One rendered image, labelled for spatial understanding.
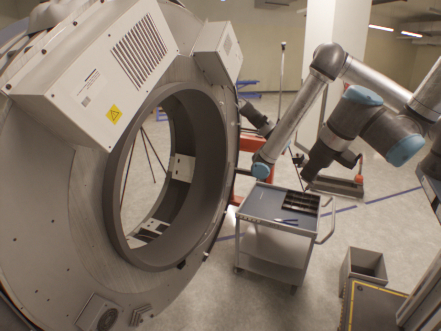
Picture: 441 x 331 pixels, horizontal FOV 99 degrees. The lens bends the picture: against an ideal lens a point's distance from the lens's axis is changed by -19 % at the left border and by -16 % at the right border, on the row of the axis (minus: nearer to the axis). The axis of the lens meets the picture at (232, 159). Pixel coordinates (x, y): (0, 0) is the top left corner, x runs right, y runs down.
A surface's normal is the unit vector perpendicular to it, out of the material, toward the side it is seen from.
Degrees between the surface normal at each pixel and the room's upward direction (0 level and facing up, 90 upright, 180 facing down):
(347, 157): 25
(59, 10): 59
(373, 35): 90
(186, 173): 63
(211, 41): 47
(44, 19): 92
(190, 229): 8
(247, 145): 90
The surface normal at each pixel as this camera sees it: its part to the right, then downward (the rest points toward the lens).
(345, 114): -0.75, 0.30
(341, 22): 0.28, 0.42
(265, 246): 0.00, -0.90
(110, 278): 0.92, 0.17
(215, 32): -0.29, -0.32
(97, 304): -0.15, -0.69
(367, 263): -0.38, 0.40
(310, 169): -0.47, 0.19
